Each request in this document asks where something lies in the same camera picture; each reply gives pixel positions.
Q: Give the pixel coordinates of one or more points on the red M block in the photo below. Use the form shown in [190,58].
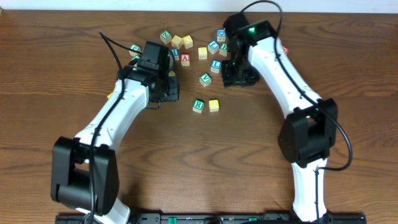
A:
[285,50]

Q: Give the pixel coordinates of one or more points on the blue L block lower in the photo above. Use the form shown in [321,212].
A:
[215,66]

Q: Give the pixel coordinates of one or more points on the blue P block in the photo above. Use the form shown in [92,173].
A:
[175,53]

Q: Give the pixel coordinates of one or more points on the green Z block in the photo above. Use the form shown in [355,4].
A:
[166,37]

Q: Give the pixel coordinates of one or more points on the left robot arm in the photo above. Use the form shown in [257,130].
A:
[85,173]

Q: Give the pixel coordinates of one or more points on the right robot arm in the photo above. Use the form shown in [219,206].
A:
[308,131]

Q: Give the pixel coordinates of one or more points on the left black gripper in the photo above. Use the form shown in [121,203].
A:
[171,88]

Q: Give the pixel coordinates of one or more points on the yellow block top right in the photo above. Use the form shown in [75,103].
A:
[187,41]

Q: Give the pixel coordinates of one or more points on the green J block left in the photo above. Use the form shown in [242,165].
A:
[135,50]

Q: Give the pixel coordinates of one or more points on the yellow centre block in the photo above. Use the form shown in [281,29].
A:
[202,53]

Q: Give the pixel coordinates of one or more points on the yellow S block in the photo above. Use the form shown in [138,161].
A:
[177,42]

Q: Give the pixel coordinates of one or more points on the yellow O block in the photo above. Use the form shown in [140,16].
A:
[214,105]

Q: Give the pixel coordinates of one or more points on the green R block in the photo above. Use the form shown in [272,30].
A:
[198,106]

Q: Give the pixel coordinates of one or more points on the blue D block top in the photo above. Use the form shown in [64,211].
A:
[220,35]

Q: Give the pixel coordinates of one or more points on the green B block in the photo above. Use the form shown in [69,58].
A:
[223,49]

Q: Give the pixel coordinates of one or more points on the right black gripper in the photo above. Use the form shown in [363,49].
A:
[229,79]

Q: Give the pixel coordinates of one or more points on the green V block centre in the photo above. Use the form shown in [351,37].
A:
[205,79]

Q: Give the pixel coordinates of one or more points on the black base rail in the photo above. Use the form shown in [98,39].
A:
[269,217]

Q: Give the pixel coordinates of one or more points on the red A block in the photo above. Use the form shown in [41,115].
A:
[185,60]

